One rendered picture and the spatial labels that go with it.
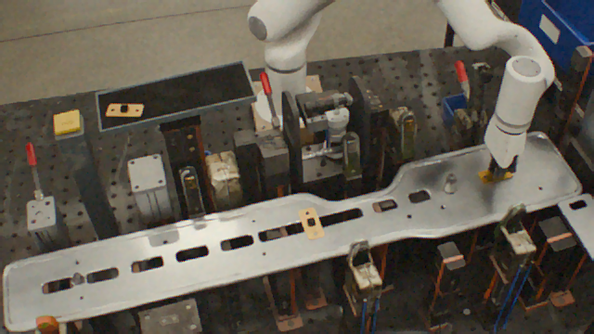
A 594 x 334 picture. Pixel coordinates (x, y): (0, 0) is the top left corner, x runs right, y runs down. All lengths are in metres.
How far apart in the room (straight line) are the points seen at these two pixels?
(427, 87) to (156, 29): 1.90
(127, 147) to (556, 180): 1.27
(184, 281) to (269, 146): 0.37
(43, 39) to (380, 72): 2.18
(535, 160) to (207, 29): 2.38
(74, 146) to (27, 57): 2.25
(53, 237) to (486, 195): 1.01
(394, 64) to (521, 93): 1.02
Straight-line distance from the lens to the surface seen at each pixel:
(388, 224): 1.55
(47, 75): 3.70
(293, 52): 1.91
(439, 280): 1.58
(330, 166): 1.70
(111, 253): 1.56
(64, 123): 1.63
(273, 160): 1.58
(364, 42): 3.62
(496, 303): 1.70
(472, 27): 1.43
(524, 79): 1.42
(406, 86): 2.32
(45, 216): 1.60
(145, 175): 1.53
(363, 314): 1.49
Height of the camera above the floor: 2.24
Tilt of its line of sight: 48 degrees down
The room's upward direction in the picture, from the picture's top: 1 degrees counter-clockwise
